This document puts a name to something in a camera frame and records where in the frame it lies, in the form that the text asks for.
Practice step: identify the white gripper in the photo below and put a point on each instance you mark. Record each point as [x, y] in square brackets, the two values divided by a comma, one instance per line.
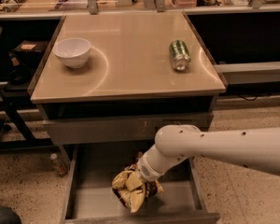
[145, 171]

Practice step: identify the brown yellow chip bag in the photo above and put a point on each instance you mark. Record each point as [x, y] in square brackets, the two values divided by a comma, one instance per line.
[133, 200]

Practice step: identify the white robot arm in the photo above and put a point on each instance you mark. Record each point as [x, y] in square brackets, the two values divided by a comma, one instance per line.
[257, 149]

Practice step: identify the open middle drawer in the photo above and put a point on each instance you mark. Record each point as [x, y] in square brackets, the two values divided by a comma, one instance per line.
[92, 201]

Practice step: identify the closed top drawer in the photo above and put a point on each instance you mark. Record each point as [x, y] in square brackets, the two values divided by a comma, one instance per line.
[118, 129]

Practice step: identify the grey drawer cabinet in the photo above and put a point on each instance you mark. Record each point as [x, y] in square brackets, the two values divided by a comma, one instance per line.
[129, 71]

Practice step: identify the small plastic bottle on floor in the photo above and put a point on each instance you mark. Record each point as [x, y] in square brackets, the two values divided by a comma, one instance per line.
[58, 164]

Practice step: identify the green soda can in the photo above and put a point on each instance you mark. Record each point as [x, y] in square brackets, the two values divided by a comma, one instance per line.
[179, 55]

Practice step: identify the white ceramic bowl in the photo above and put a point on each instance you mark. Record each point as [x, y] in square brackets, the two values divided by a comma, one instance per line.
[72, 52]

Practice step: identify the dark box on shelf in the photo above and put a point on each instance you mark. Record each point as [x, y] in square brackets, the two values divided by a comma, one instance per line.
[31, 52]

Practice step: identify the black coiled spring tool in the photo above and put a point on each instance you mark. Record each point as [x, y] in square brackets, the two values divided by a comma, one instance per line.
[12, 5]

